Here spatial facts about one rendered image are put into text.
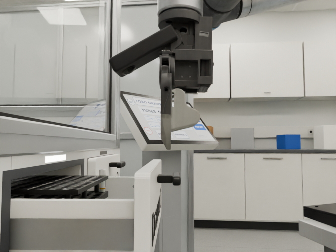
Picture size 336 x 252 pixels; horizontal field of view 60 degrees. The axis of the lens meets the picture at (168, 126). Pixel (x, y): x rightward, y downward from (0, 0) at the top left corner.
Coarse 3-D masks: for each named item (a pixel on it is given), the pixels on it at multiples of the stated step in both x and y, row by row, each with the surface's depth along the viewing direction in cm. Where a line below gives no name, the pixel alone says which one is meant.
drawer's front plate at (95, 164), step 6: (102, 156) 74; (108, 156) 77; (114, 156) 84; (90, 162) 64; (96, 162) 64; (102, 162) 70; (108, 162) 76; (90, 168) 64; (96, 168) 64; (102, 168) 70; (108, 168) 76; (114, 168) 84; (90, 174) 63; (96, 174) 64; (108, 174) 76; (114, 174) 84
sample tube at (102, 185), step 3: (99, 171) 54; (102, 171) 54; (105, 171) 54; (99, 174) 54; (102, 174) 54; (105, 174) 54; (105, 180) 54; (102, 183) 54; (99, 186) 54; (102, 186) 54; (99, 189) 54; (102, 189) 54
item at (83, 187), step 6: (90, 180) 48; (96, 180) 48; (102, 180) 51; (72, 186) 41; (78, 186) 42; (84, 186) 41; (90, 186) 43; (66, 192) 38; (72, 192) 38; (78, 192) 38
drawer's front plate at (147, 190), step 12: (144, 168) 37; (156, 168) 44; (144, 180) 32; (156, 180) 44; (144, 192) 32; (156, 192) 43; (144, 204) 32; (156, 204) 43; (144, 216) 32; (144, 228) 32; (156, 228) 43; (144, 240) 31
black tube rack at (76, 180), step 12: (12, 180) 48; (24, 180) 48; (36, 180) 48; (48, 180) 48; (60, 180) 48; (72, 180) 48; (84, 180) 48; (12, 192) 38; (24, 192) 38; (36, 192) 38; (48, 192) 38; (60, 192) 38; (84, 192) 46; (96, 192) 53
